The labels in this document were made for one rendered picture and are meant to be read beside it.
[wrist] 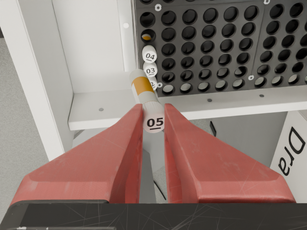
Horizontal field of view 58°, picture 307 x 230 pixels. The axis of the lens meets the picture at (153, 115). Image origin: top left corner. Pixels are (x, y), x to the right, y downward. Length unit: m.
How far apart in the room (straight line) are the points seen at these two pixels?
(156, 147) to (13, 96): 0.74
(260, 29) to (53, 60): 0.19
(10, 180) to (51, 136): 1.55
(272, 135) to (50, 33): 0.41
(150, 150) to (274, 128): 1.05
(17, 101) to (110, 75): 1.12
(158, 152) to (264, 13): 1.32
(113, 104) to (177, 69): 0.09
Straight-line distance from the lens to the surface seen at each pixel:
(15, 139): 1.59
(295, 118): 0.45
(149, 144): 1.50
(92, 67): 0.33
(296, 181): 0.47
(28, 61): 0.24
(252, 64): 0.29
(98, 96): 0.34
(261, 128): 0.59
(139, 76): 0.15
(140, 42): 0.25
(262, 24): 0.28
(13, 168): 1.75
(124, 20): 0.30
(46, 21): 0.28
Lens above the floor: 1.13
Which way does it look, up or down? 53 degrees down
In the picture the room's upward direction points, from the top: 170 degrees clockwise
